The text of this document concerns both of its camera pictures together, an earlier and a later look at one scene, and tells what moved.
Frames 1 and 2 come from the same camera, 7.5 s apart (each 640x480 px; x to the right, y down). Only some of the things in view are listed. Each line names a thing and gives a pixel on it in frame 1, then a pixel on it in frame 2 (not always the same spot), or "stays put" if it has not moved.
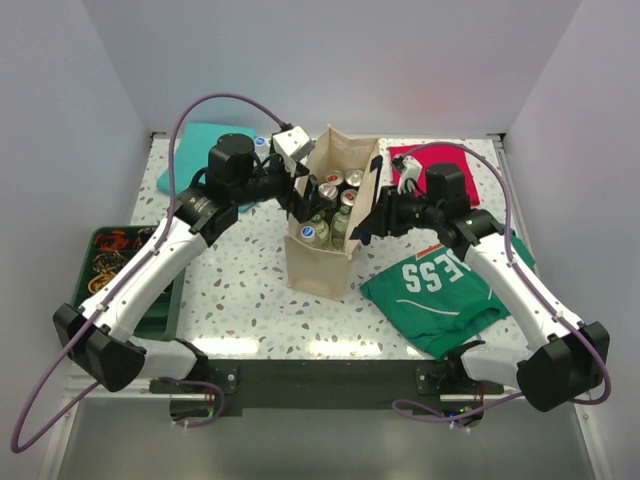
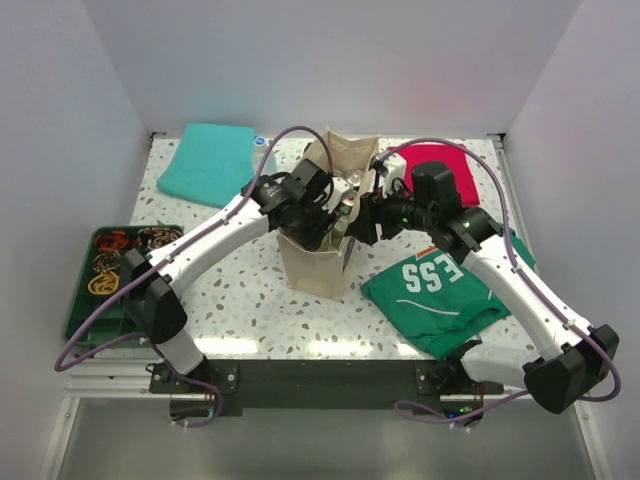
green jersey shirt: x=433 y=302 stays put
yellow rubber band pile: x=99 y=281 stays put
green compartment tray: x=108 y=249 stays put
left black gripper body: x=276 y=181 → x=311 y=226
